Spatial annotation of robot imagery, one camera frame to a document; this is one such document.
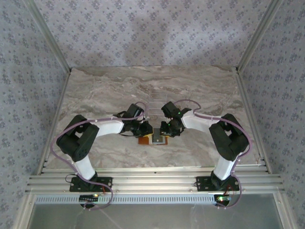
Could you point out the clear plastic card sleeves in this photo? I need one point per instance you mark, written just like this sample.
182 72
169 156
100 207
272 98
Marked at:
163 140

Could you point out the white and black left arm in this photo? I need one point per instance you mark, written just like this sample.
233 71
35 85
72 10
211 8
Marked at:
107 127

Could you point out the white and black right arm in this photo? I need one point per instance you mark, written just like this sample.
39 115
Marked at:
197 124

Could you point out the grey metal sheet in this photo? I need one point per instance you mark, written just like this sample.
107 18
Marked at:
155 217

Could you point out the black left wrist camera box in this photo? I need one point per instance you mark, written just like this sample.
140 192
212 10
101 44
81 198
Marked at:
134 110

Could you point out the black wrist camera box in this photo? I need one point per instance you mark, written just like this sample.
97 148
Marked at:
170 109
134 110

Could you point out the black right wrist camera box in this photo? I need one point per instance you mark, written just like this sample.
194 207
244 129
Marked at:
170 109

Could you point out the aluminium mounting rail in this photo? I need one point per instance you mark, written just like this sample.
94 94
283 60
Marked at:
155 181

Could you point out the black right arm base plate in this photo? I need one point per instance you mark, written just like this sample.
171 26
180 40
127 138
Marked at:
205 183

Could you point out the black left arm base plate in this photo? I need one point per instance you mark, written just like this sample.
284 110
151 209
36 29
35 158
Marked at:
78 184

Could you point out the aluminium side rail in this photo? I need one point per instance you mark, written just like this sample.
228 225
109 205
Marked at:
252 124
51 128

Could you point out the aluminium frame post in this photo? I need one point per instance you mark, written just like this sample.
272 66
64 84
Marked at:
257 38

